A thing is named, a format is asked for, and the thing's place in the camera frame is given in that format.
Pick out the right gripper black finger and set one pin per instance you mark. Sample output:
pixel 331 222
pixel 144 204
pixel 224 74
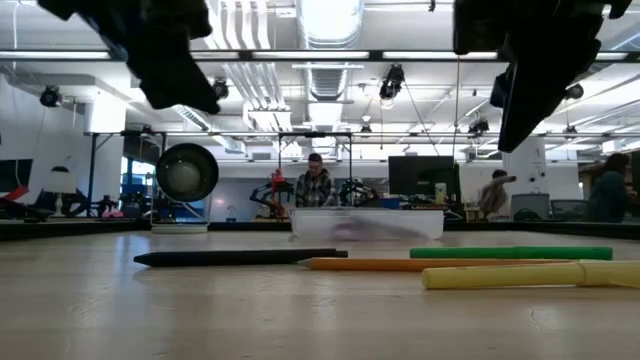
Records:
pixel 499 90
pixel 540 90

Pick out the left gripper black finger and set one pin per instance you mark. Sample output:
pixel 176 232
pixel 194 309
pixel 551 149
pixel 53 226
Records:
pixel 175 85

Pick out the clear plastic supply box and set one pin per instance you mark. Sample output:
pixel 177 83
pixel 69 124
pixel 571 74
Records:
pixel 415 225

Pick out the green pen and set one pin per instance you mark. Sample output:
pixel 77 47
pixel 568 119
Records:
pixel 500 252

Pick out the black pen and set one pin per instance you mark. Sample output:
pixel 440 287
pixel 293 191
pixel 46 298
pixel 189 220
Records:
pixel 225 257

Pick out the yellow pen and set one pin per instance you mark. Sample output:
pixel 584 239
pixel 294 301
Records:
pixel 500 276

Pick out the orange pencil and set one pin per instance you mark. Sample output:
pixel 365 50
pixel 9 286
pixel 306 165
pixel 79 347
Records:
pixel 425 264

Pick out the black background robot arm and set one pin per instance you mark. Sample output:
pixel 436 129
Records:
pixel 357 192

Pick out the orange and black robot arm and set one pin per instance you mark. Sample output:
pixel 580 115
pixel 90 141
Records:
pixel 274 192

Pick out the black ceiling spotlight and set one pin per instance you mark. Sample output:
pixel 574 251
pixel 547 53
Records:
pixel 391 82
pixel 50 96
pixel 574 91
pixel 220 89
pixel 479 126

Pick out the black overhead rig bar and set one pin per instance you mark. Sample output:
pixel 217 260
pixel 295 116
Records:
pixel 240 55

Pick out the person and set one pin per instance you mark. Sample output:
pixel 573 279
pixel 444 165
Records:
pixel 495 197
pixel 314 187
pixel 610 192

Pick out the black computer monitor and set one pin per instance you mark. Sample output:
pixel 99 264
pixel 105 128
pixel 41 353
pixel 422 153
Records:
pixel 422 177

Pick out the white table lamp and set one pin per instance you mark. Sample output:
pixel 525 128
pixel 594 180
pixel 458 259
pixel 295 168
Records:
pixel 60 182

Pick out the blue container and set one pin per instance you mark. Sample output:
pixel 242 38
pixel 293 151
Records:
pixel 390 202

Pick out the silver ventilation duct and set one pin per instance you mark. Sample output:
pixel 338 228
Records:
pixel 327 75

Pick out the black aluminium table frame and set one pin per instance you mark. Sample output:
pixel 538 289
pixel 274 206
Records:
pixel 75 227

